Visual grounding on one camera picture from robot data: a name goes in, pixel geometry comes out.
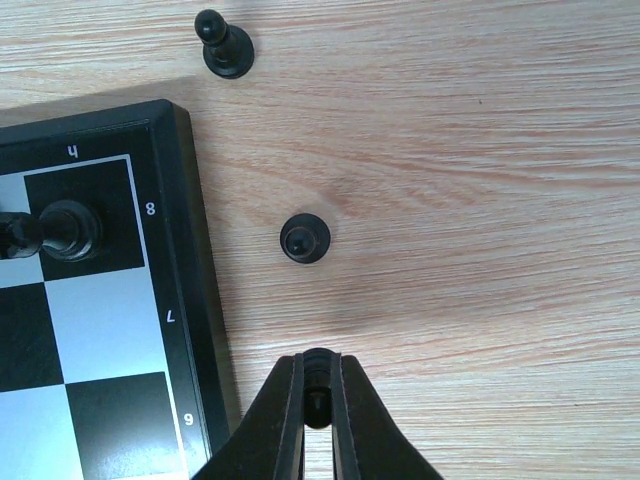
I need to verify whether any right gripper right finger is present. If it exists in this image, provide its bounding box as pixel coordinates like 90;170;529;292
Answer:
330;353;442;480

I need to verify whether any black pawn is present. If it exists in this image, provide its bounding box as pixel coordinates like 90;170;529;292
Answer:
303;348;334;430
194;9;255;79
279;213;331;264

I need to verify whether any black and white chessboard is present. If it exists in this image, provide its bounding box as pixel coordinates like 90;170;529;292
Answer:
1;100;239;479

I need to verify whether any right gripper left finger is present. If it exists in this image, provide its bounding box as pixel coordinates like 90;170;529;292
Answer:
195;354;304;480

